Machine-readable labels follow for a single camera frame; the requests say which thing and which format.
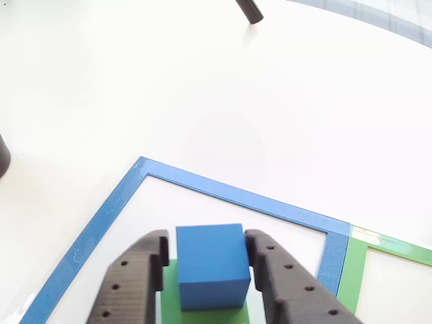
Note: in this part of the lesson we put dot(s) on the green block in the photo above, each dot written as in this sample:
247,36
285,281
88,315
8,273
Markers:
168,303

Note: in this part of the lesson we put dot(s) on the small blue cube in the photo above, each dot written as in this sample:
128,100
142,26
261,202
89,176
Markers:
212,253

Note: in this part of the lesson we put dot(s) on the thin black rod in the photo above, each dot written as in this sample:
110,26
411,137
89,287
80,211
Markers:
251,10

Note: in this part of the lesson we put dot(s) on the green square frame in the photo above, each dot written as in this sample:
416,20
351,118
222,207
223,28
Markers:
351,270

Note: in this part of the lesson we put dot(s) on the blue square frame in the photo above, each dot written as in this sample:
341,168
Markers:
101,219

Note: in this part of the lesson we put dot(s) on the black camera tripod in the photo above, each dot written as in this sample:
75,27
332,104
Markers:
3,155

